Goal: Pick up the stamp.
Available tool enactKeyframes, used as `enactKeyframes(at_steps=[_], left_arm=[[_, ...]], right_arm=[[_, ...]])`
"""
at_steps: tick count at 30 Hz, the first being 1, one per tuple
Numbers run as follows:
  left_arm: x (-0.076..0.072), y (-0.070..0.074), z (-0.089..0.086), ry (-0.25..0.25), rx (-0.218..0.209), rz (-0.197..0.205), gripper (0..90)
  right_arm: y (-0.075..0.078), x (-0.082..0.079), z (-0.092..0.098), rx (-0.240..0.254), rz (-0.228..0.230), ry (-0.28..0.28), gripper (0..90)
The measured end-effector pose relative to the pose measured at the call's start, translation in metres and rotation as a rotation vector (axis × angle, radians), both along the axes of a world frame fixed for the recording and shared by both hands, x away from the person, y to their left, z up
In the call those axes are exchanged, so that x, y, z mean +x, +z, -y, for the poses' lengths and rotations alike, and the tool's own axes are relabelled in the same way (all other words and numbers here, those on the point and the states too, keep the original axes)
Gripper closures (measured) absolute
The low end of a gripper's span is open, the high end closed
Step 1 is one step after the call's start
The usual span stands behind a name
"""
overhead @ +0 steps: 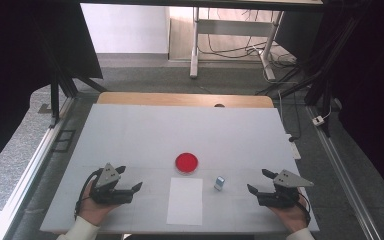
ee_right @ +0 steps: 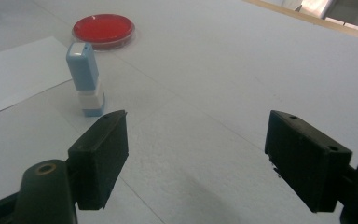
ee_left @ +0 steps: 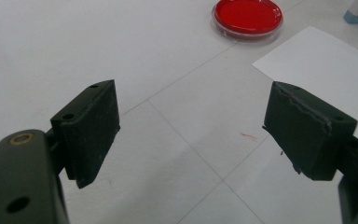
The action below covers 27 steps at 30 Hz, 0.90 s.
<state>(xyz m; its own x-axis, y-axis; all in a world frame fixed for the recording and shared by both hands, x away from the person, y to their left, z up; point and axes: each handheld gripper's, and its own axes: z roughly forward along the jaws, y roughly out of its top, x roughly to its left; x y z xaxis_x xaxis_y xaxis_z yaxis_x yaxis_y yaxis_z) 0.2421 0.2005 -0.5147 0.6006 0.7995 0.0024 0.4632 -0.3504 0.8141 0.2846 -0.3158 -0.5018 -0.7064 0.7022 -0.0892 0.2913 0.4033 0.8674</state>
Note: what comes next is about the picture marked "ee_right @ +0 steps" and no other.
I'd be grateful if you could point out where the white paper sheet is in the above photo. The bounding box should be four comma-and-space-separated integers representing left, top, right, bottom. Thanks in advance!
0, 35, 73, 120

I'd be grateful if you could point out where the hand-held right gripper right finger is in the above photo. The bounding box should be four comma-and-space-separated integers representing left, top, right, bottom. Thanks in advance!
264, 109, 353, 214

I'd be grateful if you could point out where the wooden table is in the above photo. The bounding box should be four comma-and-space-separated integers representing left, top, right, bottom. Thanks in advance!
241, 0, 358, 44

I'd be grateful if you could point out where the blue and white stamp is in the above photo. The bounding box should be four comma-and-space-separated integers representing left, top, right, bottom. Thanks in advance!
65, 41, 106, 110

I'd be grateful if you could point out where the white desk frame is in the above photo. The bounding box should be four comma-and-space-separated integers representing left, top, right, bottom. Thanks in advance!
294, 0, 339, 21

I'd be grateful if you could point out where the round red ink pad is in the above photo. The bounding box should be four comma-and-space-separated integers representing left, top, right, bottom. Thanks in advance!
71, 13, 136, 51

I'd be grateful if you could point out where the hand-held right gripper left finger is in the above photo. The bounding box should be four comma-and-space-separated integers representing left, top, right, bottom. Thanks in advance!
67, 109, 130, 211

